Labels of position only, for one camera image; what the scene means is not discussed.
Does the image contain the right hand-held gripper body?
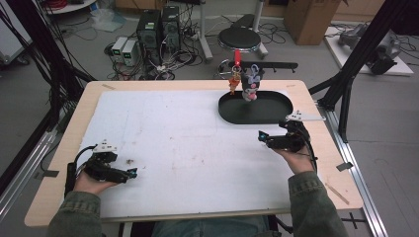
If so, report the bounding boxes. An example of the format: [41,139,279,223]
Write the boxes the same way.
[266,110,327,153]

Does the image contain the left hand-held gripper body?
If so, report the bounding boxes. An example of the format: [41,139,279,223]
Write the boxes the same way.
[82,139,130,185]

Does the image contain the black rack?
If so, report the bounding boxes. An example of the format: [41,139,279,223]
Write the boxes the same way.
[217,60,299,125]

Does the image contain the black plush doll keychain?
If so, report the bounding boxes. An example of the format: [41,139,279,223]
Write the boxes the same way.
[240,63,262,103]

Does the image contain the red strap cowboy figure keychain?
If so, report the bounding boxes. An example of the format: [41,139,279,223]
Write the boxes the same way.
[228,48,243,96]

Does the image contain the person's left hand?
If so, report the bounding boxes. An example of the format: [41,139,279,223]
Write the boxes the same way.
[72,171,121,197]

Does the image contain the person's right hand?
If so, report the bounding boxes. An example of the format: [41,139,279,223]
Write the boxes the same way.
[273,146,316,176]

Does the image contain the black tape piece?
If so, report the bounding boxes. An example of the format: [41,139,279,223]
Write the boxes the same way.
[336,161,355,173]
[34,169,60,181]

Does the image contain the white table mat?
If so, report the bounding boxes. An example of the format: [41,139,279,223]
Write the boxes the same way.
[80,89,327,220]

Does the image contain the grey metal stand leg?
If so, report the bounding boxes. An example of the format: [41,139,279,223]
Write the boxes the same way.
[251,0,270,60]
[197,0,214,63]

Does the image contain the black round stool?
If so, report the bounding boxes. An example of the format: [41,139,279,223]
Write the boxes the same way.
[215,27,264,80]

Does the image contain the person's legs in jeans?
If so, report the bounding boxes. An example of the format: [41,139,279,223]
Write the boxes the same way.
[151,215,275,237]

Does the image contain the brown cardboard box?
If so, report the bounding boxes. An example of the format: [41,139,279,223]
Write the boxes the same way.
[284,0,344,46]

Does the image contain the white bench power supply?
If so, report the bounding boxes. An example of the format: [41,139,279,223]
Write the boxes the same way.
[111,36,128,63]
[122,39,139,67]

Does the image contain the grey machine on board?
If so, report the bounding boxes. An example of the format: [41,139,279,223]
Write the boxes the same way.
[337,23,403,75]

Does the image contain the white floor board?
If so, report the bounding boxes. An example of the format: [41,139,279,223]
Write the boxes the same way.
[324,26,415,77]

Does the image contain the black computer tower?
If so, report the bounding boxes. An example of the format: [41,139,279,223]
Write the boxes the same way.
[161,5,182,53]
[136,9,163,66]

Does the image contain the clear plastic bag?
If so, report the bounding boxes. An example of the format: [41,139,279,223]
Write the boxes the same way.
[90,8,127,34]

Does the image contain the white round table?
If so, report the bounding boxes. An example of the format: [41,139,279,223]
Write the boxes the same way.
[43,0,98,16]

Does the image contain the right hand-held gripper cable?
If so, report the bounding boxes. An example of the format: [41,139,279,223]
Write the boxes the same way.
[303,132,319,173]

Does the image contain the hand-held gripper cable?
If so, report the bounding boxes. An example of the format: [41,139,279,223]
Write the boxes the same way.
[64,145,97,199]
[303,132,319,173]

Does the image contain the left hand-held gripper cable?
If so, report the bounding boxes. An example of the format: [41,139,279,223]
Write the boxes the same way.
[64,145,97,199]

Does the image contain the aluminium rail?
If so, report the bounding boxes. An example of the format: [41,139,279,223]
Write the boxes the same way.
[0,129,59,222]
[316,100,390,237]

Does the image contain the black metal frame post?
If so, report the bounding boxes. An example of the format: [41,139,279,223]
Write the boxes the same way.
[309,0,419,143]
[0,0,97,132]

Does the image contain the tangle of floor cables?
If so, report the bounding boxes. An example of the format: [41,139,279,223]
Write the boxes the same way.
[104,9,206,82]

